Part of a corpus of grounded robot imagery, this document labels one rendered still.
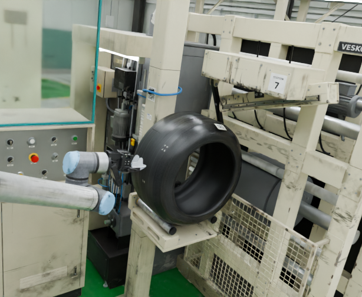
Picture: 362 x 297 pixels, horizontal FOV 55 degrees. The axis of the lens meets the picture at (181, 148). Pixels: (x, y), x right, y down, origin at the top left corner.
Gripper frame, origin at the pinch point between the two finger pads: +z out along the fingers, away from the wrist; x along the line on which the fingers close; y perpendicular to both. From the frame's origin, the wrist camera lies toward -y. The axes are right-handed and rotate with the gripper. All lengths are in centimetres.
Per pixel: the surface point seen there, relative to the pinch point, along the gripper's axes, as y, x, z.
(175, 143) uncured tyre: 15.1, -8.3, 8.7
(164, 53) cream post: 52, 28, 16
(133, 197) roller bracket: -28.9, 25.0, 15.6
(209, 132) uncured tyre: 22.5, -11.4, 24.8
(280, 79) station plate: 54, -29, 42
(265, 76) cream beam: 53, -20, 42
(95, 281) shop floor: -121, 69, 29
